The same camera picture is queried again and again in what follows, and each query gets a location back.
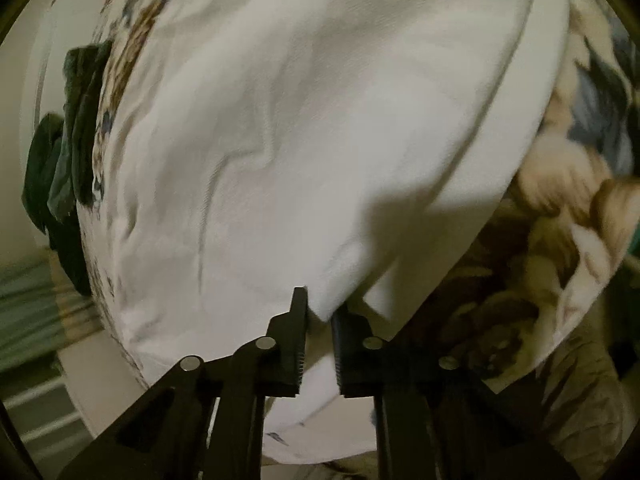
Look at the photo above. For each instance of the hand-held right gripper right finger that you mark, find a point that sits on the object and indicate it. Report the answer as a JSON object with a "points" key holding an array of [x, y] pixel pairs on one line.
{"points": [[341, 355]]}

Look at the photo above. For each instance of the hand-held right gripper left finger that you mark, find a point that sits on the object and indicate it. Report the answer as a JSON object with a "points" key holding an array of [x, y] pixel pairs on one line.
{"points": [[300, 342]]}

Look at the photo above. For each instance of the grey-green striped curtain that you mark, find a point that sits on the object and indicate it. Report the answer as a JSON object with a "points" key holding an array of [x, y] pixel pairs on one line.
{"points": [[30, 305]]}

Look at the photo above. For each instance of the floral blanket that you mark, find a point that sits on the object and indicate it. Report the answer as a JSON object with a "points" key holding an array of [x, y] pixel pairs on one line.
{"points": [[575, 200]]}

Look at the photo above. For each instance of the white pants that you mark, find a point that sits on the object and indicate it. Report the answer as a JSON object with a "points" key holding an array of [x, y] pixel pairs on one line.
{"points": [[300, 135]]}

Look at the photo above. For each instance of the dark green blanket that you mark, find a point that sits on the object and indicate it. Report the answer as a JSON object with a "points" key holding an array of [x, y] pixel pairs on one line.
{"points": [[42, 170]]}

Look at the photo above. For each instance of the dark green pillow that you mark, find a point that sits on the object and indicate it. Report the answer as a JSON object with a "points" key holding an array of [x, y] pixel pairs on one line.
{"points": [[85, 110]]}

